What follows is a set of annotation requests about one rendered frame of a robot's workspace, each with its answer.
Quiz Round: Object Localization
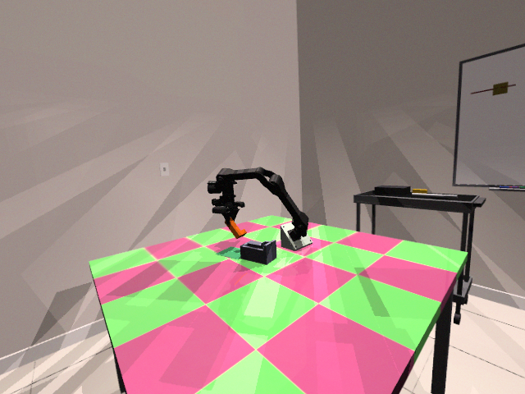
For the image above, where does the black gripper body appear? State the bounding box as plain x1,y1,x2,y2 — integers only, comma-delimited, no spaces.
212,193,245,213

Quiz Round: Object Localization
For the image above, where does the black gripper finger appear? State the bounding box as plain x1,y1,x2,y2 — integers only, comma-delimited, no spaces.
222,212,231,225
229,208,240,221

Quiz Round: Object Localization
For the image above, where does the orange block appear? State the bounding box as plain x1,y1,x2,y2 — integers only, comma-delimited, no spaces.
224,218,247,239

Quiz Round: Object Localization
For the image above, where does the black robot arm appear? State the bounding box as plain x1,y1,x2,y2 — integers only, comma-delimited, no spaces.
208,167,308,241

